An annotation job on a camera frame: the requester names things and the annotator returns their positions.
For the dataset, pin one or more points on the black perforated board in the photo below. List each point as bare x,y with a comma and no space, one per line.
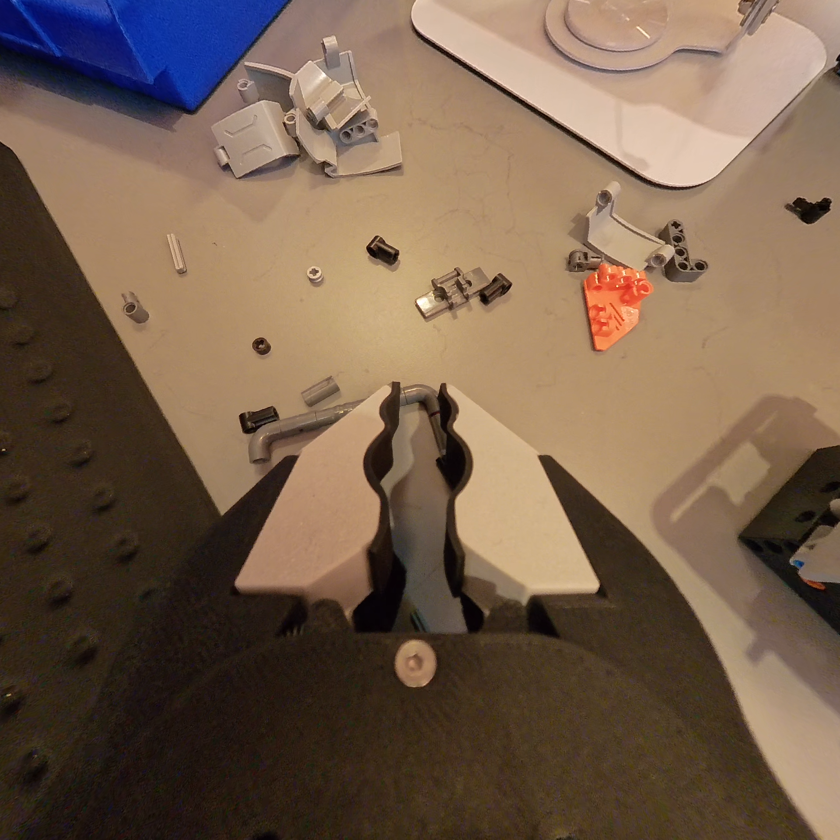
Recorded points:
65,492

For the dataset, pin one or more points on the grey toy connector with hole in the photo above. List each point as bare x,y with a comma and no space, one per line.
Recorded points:
134,307

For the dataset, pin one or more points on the small dark grey toy connector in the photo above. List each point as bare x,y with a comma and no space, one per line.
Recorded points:
581,261

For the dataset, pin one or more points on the grey curved toy panel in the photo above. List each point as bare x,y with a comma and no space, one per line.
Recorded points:
256,138

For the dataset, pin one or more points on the white metal stand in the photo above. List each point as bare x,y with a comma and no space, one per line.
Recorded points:
525,79

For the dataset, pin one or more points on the small black toy clip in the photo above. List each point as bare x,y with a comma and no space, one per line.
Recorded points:
810,210

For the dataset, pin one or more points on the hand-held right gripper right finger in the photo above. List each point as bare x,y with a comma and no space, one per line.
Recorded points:
518,518

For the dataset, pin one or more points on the black block with holes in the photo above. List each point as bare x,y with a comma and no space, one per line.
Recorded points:
774,525

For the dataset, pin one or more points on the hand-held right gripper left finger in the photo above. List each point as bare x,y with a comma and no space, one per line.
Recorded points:
315,518

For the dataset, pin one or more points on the orange toy wedge piece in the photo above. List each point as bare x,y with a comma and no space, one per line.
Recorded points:
610,315

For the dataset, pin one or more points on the grey arched panel with pins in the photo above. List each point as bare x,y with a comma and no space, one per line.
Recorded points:
617,229

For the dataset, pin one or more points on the dark grey toy bushing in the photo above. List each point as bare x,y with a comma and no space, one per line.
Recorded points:
262,345

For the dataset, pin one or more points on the dark grey angled toy beam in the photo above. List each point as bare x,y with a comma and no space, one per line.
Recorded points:
686,262

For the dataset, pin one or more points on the white toy bushing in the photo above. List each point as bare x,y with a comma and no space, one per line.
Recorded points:
315,274

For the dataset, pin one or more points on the grey toy hinge assembly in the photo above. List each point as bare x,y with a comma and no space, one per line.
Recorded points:
453,295

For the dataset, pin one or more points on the black toy pin connector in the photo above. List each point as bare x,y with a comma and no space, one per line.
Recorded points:
259,420
382,250
495,289

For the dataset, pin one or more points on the blue plastic bin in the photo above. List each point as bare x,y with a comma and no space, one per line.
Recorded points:
164,39

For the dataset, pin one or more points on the light grey toy axle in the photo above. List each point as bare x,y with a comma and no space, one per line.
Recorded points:
177,253

